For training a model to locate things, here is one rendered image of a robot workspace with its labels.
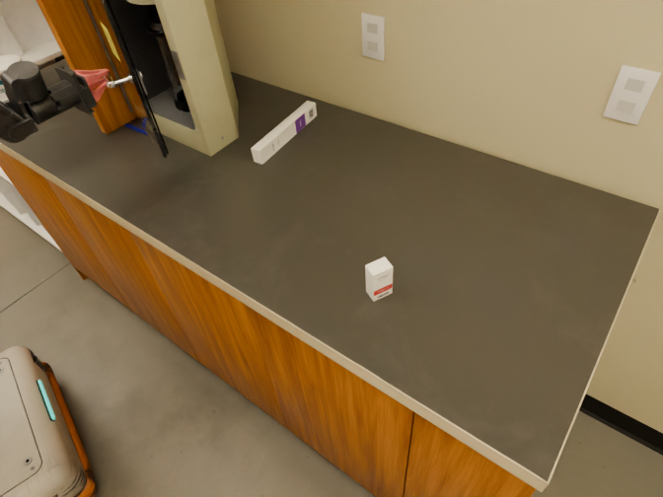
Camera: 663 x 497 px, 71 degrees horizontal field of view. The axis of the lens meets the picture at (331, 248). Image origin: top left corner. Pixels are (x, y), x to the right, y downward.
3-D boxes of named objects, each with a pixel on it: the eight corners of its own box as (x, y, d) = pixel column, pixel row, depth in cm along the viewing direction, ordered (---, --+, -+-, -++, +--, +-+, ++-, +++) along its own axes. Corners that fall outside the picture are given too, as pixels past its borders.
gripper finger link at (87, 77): (111, 63, 107) (76, 81, 102) (124, 92, 112) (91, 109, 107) (95, 57, 110) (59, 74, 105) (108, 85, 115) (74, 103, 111)
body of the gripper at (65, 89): (77, 69, 102) (45, 84, 98) (97, 111, 109) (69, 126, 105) (60, 63, 105) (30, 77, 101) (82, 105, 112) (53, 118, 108)
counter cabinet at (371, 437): (184, 202, 264) (121, 44, 199) (548, 398, 171) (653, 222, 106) (82, 278, 230) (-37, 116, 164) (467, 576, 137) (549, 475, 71)
